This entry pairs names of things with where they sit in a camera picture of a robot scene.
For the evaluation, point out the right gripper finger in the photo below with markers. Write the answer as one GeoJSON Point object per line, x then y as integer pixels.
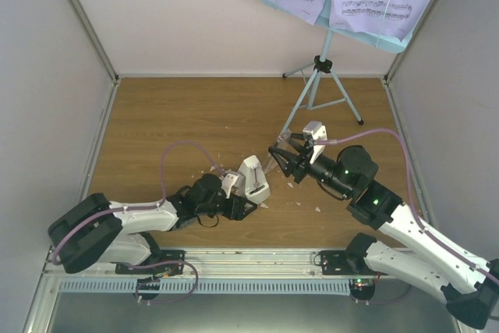
{"type": "Point", "coordinates": [287, 162]}
{"type": "Point", "coordinates": [294, 143]}

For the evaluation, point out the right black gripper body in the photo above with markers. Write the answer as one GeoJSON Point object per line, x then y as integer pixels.
{"type": "Point", "coordinates": [304, 158]}

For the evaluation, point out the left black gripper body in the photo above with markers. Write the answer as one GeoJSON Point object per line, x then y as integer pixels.
{"type": "Point", "coordinates": [226, 211]}

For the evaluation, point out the clear metronome cover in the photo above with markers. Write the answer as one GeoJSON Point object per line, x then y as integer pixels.
{"type": "Point", "coordinates": [269, 163]}

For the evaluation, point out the white metronome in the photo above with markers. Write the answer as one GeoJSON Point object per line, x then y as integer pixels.
{"type": "Point", "coordinates": [254, 185]}

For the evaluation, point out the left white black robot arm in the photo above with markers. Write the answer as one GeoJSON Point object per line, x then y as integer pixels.
{"type": "Point", "coordinates": [98, 230]}

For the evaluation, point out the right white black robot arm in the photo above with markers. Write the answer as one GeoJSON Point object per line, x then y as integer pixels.
{"type": "Point", "coordinates": [465, 283]}

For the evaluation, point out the light blue music stand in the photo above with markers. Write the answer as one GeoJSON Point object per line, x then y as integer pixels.
{"type": "Point", "coordinates": [321, 66]}

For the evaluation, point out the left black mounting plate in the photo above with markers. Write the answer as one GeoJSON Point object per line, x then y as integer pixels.
{"type": "Point", "coordinates": [169, 265]}

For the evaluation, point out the black mounting plate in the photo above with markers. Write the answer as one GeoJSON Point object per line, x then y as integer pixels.
{"type": "Point", "coordinates": [334, 262]}
{"type": "Point", "coordinates": [169, 265]}

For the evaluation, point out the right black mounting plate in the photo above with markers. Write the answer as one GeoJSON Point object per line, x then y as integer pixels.
{"type": "Point", "coordinates": [334, 262]}

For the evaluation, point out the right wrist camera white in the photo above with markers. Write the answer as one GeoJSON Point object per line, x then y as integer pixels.
{"type": "Point", "coordinates": [313, 132]}

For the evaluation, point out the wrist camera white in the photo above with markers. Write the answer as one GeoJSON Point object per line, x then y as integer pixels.
{"type": "Point", "coordinates": [313, 132]}
{"type": "Point", "coordinates": [233, 183]}

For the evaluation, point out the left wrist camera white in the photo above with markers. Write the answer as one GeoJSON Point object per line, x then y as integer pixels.
{"type": "Point", "coordinates": [233, 183]}

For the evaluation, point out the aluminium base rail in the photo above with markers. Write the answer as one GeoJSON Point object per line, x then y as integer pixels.
{"type": "Point", "coordinates": [231, 263]}

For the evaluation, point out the grey cable duct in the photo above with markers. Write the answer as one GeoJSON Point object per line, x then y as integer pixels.
{"type": "Point", "coordinates": [211, 286]}

